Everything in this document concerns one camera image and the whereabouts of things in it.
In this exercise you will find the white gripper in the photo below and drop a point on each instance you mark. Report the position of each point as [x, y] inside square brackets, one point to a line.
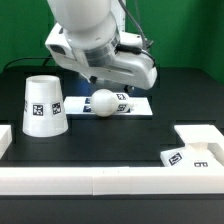
[102, 55]

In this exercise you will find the white lamp bulb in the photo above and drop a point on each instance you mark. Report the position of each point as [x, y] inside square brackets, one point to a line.
[104, 102]

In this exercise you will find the white lamp base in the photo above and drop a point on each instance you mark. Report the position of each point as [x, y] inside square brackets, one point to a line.
[203, 148]

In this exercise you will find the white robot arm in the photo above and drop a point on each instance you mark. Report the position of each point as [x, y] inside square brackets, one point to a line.
[78, 16]

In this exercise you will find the white lamp shade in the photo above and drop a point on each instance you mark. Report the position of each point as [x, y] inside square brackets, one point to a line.
[44, 113]

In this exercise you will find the white marker board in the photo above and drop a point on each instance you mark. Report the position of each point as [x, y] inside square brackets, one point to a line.
[81, 105]

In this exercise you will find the white left fence block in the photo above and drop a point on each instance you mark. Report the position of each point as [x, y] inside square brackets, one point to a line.
[5, 138]

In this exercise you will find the white front fence rail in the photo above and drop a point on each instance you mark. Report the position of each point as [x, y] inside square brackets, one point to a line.
[110, 181]

